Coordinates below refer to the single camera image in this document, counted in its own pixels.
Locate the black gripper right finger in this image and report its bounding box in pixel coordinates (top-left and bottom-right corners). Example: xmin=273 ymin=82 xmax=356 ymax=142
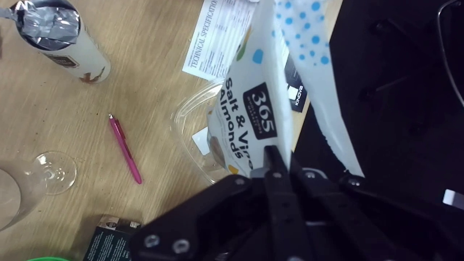
xmin=292 ymin=160 xmax=464 ymax=261

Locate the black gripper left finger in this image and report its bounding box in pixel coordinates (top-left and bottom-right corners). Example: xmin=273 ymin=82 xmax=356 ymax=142
xmin=129 ymin=144 xmax=313 ymax=261

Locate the white almond snack package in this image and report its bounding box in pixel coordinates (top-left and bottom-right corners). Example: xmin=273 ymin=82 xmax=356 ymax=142
xmin=208 ymin=0 xmax=367 ymax=179

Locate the clear plastic container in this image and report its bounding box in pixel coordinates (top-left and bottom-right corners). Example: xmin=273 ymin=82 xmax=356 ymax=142
xmin=170 ymin=84 xmax=253 ymax=185

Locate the pink pen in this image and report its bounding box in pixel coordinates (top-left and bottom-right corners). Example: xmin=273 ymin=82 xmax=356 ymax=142
xmin=108 ymin=113 xmax=145 ymax=185

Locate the clear wine glass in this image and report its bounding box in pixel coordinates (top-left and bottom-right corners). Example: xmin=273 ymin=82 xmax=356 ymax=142
xmin=0 ymin=150 xmax=79 ymax=230

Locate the tall white snack can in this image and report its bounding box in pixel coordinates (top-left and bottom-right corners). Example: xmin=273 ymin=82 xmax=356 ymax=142
xmin=0 ymin=0 xmax=112 ymax=84

